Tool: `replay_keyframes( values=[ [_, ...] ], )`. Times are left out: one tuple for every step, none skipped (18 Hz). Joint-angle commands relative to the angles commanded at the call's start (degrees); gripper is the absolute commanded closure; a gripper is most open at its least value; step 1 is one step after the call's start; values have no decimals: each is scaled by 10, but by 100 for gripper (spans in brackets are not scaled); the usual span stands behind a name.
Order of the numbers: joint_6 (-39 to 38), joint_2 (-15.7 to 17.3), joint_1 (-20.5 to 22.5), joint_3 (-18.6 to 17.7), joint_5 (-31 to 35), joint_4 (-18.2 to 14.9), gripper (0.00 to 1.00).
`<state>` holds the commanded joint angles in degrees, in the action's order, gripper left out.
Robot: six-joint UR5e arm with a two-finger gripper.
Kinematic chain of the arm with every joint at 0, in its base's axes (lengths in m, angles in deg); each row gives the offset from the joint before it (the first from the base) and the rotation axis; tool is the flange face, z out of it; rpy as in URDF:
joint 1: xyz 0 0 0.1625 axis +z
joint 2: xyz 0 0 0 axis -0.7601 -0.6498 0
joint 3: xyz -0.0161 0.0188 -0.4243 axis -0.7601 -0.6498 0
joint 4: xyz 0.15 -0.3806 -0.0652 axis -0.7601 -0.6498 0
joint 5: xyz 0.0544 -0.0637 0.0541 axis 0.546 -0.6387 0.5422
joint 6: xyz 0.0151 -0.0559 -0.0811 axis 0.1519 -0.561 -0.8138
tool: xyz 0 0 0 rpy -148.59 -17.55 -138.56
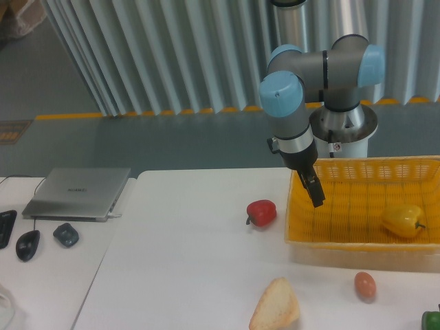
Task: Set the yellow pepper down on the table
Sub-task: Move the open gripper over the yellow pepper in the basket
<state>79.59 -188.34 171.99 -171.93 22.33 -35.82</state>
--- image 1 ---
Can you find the dark grey small device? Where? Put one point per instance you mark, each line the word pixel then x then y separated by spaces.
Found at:
pixel 66 235

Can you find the brown egg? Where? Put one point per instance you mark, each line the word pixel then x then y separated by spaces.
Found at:
pixel 365 285

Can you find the yellow bell pepper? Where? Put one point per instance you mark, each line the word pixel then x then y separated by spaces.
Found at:
pixel 403 220

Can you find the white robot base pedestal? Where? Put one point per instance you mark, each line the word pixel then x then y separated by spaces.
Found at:
pixel 343 134

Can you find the black computer mouse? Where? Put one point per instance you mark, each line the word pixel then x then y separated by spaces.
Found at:
pixel 27 245

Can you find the silver laptop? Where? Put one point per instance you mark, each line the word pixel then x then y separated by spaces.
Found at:
pixel 83 194

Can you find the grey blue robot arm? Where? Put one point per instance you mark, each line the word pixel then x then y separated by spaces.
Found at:
pixel 312 99

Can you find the black keyboard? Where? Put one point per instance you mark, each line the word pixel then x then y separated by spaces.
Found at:
pixel 7 221

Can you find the yellow plastic basket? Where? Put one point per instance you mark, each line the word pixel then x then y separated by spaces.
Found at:
pixel 357 192

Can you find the red bell pepper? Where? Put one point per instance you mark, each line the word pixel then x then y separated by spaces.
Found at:
pixel 261 213

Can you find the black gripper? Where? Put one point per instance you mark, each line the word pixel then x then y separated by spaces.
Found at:
pixel 301 158

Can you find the slice of bread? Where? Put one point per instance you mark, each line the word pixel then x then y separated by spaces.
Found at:
pixel 277 308

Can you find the green pepper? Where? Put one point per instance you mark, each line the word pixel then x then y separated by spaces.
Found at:
pixel 430 320

